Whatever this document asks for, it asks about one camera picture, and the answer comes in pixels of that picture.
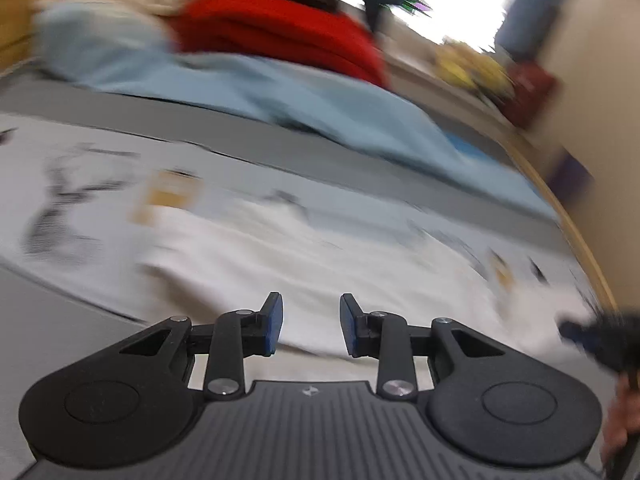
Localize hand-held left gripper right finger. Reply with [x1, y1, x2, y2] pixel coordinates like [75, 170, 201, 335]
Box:
[339, 292, 512, 402]

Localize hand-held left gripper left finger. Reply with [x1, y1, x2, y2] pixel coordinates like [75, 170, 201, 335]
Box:
[119, 291, 284, 402]

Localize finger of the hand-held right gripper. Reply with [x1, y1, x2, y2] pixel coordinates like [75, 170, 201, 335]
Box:
[557, 317, 601, 356]

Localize white small garment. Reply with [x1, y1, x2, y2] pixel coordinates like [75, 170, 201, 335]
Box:
[140, 194, 598, 361]

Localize person's right hand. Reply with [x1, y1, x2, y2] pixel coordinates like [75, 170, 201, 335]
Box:
[600, 369, 640, 467]

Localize purple box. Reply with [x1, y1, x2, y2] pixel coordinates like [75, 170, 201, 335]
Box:
[549, 151, 595, 195]

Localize light blue blanket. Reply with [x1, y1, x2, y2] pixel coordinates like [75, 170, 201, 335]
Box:
[34, 2, 558, 221]

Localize printed bed sheet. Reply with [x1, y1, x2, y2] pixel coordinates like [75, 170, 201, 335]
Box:
[0, 112, 603, 356]

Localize dark red bag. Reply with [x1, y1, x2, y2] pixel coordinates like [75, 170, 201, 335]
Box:
[504, 61, 559, 130]

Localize yellow plush toy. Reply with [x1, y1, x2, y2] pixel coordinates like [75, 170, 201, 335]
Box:
[434, 41, 515, 98]

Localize red cloth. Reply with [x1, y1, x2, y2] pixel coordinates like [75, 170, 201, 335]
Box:
[172, 0, 392, 88]

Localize blue curtain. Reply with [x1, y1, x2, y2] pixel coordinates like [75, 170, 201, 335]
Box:
[494, 0, 568, 63]

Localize wooden bed frame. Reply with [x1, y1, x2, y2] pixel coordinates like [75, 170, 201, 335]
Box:
[495, 127, 623, 313]

